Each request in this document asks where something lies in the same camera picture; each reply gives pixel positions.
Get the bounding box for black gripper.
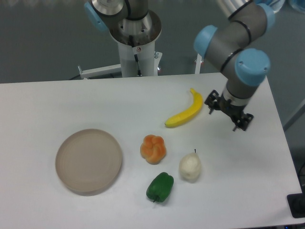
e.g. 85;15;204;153
204;90;254;131

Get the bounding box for yellow banana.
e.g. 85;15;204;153
164;88;203;128

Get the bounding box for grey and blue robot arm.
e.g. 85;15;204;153
84;0;275;130

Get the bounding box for white pear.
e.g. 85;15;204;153
179;149;202;182

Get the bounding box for orange swirl bread roll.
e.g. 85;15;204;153
140;135;167;165

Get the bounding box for green bell pepper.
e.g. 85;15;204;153
146;172;174;203

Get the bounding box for black device at table edge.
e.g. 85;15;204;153
287;193;305;219

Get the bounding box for beige round plate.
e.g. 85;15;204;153
55;129;122;196

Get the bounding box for white right frame bracket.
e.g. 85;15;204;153
194;54;204;74

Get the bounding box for white frame bracket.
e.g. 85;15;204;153
194;54;204;74
78;64;121;79

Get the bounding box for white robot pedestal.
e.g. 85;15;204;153
110;10;162;78

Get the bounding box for white left frame bracket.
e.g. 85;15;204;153
78;64;121;79

